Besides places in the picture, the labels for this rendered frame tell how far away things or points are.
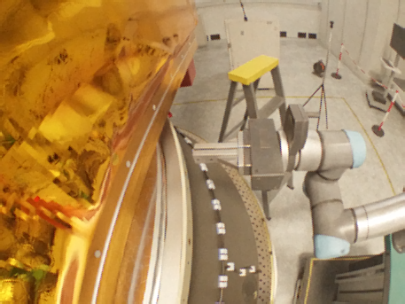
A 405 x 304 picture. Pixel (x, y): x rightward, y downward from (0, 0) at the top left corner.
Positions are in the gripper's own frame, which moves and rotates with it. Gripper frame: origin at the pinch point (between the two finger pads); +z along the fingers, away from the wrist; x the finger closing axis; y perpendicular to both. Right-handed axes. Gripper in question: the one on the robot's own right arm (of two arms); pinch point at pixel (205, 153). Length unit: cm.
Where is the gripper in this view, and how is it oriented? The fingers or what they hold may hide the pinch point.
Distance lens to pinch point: 33.7
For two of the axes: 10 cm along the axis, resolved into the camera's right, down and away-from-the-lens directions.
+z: -9.8, 0.3, 2.1
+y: 1.8, 6.4, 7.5
